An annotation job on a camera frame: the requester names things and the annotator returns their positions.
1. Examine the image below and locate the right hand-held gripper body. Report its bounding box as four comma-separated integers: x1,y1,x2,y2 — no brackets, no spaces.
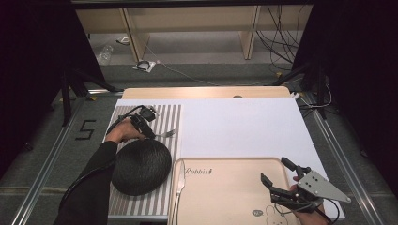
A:
270,170,352,214

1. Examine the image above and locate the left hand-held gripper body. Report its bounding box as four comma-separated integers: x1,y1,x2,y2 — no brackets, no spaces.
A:
129,105,158,132

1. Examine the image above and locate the beige tray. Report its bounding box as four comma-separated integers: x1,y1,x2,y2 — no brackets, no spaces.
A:
167,157,301,225

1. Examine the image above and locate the person's left hand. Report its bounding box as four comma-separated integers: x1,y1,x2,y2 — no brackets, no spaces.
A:
104,117,146,144

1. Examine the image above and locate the person's right hand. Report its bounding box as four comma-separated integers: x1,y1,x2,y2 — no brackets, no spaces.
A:
289,175,331,225

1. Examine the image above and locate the grey striped placemat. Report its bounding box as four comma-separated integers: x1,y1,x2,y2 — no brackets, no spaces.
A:
107,104,182,217

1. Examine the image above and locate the white board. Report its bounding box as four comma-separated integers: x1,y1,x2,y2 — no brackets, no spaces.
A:
102,97,346,221

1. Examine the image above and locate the wooden table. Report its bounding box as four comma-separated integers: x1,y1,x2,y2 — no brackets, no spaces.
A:
121,86,294,100

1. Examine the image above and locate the clear plastic bottle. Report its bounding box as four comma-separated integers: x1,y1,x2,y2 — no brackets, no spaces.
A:
96,44,115,66

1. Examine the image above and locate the black metal stand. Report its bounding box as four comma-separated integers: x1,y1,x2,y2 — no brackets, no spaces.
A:
271,59,329,121
59,67,125,128

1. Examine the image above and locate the black curtain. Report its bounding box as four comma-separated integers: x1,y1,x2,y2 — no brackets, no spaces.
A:
0,0,106,176
292,0,398,195

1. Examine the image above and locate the beige workbench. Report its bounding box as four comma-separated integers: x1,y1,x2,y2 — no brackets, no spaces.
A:
74,4,314,62

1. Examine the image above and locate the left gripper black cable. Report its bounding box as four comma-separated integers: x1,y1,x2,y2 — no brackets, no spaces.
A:
59,104,145,214

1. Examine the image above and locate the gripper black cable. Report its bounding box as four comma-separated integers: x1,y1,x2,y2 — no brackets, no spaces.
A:
59,104,145,214
266,199,342,225

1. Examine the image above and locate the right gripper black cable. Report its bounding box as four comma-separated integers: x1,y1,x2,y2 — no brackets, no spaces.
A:
266,199,342,225

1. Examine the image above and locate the aluminium floor rail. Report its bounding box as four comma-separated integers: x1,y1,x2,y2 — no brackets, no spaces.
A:
308,93,388,225
10,88,125,225

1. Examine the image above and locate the white packet with black ring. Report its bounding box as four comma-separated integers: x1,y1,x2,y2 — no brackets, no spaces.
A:
132,59,157,73

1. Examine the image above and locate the white cable beside table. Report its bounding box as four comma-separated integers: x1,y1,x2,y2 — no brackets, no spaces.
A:
294,83,332,111

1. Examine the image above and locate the tangle of black cables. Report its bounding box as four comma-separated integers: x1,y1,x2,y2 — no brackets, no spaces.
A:
255,4,303,71

